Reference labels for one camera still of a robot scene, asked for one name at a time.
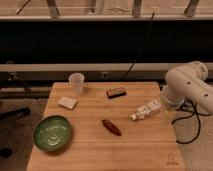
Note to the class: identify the translucent yellow stick end effector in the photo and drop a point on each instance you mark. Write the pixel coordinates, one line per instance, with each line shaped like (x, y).
(168, 116)

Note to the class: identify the red chili pepper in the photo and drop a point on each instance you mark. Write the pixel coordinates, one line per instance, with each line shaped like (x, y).
(111, 127)

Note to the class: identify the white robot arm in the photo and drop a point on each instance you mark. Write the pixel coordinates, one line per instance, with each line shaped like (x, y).
(187, 82)

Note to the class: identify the clear plastic cup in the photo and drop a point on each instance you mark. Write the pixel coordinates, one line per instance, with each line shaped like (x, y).
(77, 82)

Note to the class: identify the white sponge block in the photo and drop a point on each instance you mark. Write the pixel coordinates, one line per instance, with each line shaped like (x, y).
(67, 102)

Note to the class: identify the green ceramic bowl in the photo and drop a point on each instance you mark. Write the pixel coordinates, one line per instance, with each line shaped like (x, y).
(52, 133)

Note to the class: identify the black chair base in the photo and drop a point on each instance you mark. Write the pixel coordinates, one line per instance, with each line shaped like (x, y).
(6, 152)

